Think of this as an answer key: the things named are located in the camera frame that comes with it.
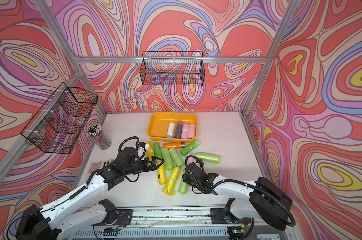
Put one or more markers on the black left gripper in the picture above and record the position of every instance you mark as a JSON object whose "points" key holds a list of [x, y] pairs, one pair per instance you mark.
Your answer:
{"points": [[153, 166]]}

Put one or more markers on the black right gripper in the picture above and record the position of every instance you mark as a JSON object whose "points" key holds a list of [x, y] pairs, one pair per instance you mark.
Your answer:
{"points": [[186, 179]]}

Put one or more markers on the pink trash bag roll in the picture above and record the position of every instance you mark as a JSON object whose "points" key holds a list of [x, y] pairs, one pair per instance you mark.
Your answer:
{"points": [[192, 131], [191, 160], [185, 131]]}

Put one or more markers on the light green roll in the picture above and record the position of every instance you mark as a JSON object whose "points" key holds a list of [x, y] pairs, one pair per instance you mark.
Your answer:
{"points": [[179, 162], [167, 158], [210, 158], [183, 188]]}

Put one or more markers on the orange plastic storage box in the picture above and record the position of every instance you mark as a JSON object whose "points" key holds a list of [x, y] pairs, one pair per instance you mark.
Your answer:
{"points": [[159, 123]]}

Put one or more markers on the white blue trash bag roll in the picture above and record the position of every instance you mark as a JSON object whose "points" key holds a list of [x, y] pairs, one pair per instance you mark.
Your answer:
{"points": [[171, 130]]}

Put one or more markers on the grey trash bag roll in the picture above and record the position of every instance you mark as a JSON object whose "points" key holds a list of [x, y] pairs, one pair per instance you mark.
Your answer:
{"points": [[178, 130]]}

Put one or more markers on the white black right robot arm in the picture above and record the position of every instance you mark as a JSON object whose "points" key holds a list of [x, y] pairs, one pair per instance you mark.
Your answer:
{"points": [[259, 199]]}

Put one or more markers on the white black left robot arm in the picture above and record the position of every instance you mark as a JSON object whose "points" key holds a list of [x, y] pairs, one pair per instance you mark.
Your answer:
{"points": [[33, 226]]}

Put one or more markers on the green roll with label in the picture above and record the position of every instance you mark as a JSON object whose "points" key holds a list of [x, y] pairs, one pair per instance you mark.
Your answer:
{"points": [[186, 150]]}

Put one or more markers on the green yellow trash bag roll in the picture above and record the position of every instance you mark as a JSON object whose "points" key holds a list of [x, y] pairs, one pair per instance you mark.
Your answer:
{"points": [[161, 169]]}

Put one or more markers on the pink calculator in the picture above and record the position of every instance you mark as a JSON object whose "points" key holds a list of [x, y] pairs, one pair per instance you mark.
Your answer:
{"points": [[97, 165]]}

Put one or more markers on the cup of pens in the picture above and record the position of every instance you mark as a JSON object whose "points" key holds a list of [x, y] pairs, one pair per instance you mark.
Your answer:
{"points": [[96, 133]]}

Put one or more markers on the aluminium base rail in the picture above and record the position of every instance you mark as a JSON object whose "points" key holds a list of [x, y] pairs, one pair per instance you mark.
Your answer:
{"points": [[169, 217]]}

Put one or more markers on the black wire basket left wall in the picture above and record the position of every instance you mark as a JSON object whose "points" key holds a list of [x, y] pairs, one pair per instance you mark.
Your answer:
{"points": [[56, 128]]}

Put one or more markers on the black wire basket wall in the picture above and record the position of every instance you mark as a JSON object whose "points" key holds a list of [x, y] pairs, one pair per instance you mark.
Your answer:
{"points": [[172, 68], [56, 128]]}

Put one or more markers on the black wire basket back wall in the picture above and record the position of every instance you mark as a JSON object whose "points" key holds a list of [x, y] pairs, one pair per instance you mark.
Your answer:
{"points": [[172, 68]]}

